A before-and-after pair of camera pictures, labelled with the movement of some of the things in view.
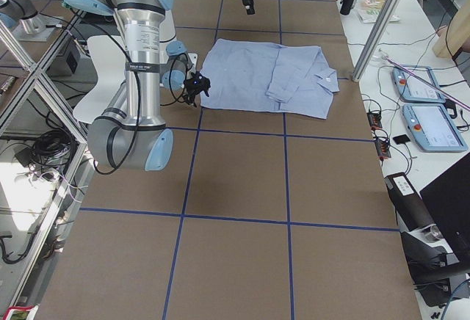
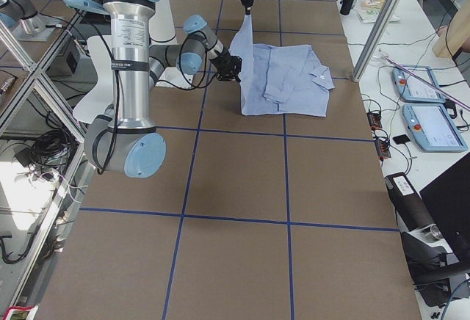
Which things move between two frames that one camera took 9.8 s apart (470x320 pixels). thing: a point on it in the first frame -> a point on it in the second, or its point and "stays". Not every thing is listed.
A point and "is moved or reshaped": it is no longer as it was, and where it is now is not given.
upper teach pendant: x=413 y=89 stays
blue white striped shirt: x=263 y=76 is moved or reshaped
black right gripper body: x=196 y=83 -> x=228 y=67
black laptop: x=447 y=198 stays
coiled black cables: x=53 y=147 stays
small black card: x=401 y=139 stays
